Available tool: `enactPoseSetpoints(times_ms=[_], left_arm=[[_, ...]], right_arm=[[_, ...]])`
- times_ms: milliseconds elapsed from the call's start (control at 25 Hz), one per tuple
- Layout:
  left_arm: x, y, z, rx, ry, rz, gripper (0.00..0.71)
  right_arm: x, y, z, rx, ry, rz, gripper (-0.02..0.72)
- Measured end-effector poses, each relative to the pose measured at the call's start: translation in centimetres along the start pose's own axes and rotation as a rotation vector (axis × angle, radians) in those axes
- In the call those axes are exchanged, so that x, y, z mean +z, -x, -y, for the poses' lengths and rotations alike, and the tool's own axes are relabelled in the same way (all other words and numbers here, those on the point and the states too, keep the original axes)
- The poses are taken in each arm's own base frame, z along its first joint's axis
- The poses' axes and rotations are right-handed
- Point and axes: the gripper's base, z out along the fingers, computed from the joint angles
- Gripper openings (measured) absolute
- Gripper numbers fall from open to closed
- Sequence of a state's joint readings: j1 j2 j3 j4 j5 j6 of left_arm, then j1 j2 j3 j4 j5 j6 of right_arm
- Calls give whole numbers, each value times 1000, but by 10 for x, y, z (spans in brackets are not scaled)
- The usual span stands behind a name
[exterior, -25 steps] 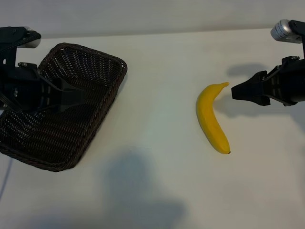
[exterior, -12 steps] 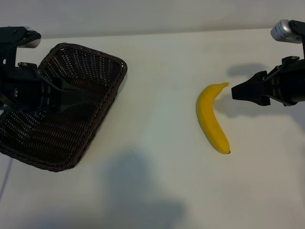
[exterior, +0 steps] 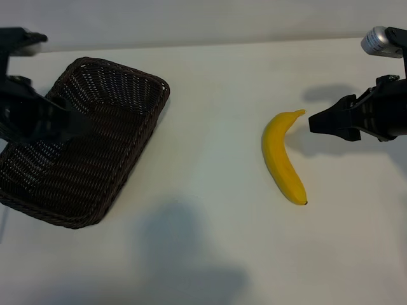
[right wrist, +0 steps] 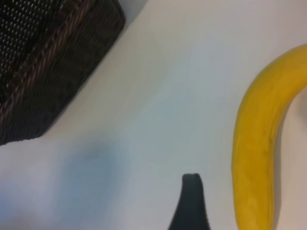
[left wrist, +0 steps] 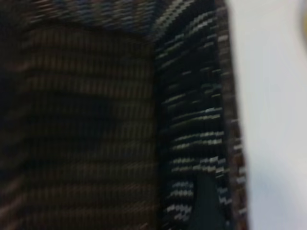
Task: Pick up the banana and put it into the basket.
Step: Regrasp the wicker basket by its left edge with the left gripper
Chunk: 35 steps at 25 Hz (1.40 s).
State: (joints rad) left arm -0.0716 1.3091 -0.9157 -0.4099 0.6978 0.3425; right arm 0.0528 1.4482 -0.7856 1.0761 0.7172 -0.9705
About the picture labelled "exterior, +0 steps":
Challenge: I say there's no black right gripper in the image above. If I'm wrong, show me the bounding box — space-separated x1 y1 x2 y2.
308 74 407 142

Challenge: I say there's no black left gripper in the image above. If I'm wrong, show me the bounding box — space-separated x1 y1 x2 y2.
0 76 93 146

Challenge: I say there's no dark brown wicker basket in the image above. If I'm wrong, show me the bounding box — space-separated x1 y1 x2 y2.
0 56 171 230

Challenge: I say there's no yellow banana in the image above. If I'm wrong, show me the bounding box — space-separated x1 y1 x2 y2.
261 109 308 207

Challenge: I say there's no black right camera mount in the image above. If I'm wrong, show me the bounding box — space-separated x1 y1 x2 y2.
386 27 407 80

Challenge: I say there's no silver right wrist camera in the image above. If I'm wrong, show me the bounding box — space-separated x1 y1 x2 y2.
360 26 404 60

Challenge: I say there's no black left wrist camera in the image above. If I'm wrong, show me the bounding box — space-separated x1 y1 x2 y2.
0 27 48 57

